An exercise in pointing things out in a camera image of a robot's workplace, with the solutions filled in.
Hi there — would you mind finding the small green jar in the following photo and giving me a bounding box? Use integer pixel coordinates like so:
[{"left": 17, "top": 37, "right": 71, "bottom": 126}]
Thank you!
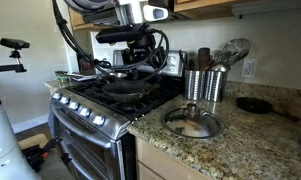
[{"left": 54, "top": 70, "right": 70, "bottom": 84}]

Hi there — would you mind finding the dark brown box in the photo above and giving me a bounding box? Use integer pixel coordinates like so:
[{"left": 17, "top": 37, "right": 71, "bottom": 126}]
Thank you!
[{"left": 77, "top": 53, "right": 97, "bottom": 75}]

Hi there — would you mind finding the tan wooden board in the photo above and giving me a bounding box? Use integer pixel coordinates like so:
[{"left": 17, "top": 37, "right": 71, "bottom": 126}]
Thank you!
[{"left": 17, "top": 133, "right": 50, "bottom": 152}]

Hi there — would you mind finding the wooden wall cabinet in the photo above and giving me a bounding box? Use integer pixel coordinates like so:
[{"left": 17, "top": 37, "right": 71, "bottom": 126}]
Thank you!
[{"left": 68, "top": 0, "right": 258, "bottom": 32}]

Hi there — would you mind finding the small dark round skillet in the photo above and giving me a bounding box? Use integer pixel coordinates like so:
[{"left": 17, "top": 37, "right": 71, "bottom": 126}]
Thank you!
[{"left": 235, "top": 96, "right": 301, "bottom": 123}]

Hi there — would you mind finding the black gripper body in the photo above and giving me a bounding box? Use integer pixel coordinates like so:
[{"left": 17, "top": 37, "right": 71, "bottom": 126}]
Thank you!
[{"left": 121, "top": 34, "right": 167, "bottom": 71}]

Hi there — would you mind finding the black orange clamp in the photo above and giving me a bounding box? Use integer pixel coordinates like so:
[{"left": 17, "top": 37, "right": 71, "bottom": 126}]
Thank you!
[{"left": 22, "top": 134, "right": 73, "bottom": 174}]

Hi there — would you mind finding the black camera on stand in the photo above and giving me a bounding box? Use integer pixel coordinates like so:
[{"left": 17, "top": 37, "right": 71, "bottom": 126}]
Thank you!
[{"left": 0, "top": 37, "right": 31, "bottom": 51}]

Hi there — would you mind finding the flat dark grey device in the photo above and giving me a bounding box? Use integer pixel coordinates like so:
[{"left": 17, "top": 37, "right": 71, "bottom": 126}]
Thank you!
[{"left": 69, "top": 73, "right": 99, "bottom": 83}]

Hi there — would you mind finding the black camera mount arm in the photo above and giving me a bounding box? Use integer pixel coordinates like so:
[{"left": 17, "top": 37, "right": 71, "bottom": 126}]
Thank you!
[{"left": 0, "top": 49, "right": 28, "bottom": 74}]

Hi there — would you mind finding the stainless steel gas stove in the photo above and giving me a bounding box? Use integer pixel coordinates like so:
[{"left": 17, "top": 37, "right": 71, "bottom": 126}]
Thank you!
[{"left": 47, "top": 49, "right": 188, "bottom": 180}]

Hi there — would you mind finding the brown wooden spatula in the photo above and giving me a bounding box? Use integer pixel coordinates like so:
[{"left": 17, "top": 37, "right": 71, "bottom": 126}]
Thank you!
[{"left": 197, "top": 47, "right": 213, "bottom": 71}]

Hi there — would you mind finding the light wood base cabinet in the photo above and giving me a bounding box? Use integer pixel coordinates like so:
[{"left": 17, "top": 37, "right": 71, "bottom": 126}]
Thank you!
[{"left": 134, "top": 135, "right": 213, "bottom": 180}]

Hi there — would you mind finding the black kitchen utensil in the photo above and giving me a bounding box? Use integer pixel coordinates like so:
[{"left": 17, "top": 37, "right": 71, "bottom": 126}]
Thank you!
[{"left": 178, "top": 49, "right": 192, "bottom": 71}]

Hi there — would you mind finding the perforated steel utensil holder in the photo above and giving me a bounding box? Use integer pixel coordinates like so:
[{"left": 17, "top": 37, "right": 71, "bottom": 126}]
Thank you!
[
  {"left": 183, "top": 69, "right": 207, "bottom": 102},
  {"left": 203, "top": 69, "right": 228, "bottom": 103}
]

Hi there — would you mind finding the black cable bundle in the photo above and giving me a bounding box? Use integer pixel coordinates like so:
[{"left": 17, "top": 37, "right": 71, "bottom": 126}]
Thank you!
[{"left": 51, "top": 0, "right": 171, "bottom": 84}]

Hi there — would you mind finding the grey range hood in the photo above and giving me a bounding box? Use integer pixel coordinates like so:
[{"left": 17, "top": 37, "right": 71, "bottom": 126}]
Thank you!
[{"left": 82, "top": 5, "right": 125, "bottom": 27}]

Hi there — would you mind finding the white wall power outlet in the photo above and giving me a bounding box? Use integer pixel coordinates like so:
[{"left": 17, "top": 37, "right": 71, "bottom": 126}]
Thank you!
[{"left": 240, "top": 58, "right": 259, "bottom": 80}]

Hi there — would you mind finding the silver steel frying pan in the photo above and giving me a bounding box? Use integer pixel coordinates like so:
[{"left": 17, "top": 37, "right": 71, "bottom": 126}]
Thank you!
[{"left": 104, "top": 70, "right": 129, "bottom": 80}]

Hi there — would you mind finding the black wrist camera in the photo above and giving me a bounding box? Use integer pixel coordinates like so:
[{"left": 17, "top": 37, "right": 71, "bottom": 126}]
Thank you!
[{"left": 95, "top": 23, "right": 152, "bottom": 45}]

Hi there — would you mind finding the wire whisk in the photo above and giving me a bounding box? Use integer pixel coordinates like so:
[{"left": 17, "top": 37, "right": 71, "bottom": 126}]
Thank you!
[{"left": 219, "top": 37, "right": 252, "bottom": 67}]

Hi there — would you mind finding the silver ladle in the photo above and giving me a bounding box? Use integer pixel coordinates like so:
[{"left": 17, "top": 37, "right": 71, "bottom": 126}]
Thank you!
[{"left": 211, "top": 61, "right": 231, "bottom": 73}]

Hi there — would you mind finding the dark nonstick frying pan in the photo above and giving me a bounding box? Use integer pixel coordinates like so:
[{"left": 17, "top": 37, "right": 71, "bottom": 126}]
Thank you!
[{"left": 102, "top": 80, "right": 155, "bottom": 104}]

